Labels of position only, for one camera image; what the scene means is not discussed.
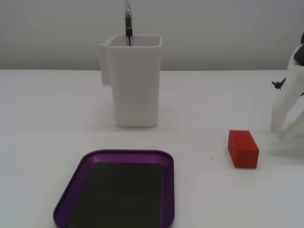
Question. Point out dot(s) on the white plastic pen holder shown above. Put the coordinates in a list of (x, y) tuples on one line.
[(135, 83)]

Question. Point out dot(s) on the purple tray with dark mat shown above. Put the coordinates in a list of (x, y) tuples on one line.
[(118, 190)]

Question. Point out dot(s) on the black ballpoint pen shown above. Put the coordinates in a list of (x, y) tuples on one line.
[(128, 23)]

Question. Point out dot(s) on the red cube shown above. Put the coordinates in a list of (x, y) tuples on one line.
[(243, 149)]

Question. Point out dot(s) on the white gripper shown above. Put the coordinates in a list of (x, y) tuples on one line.
[(290, 111)]

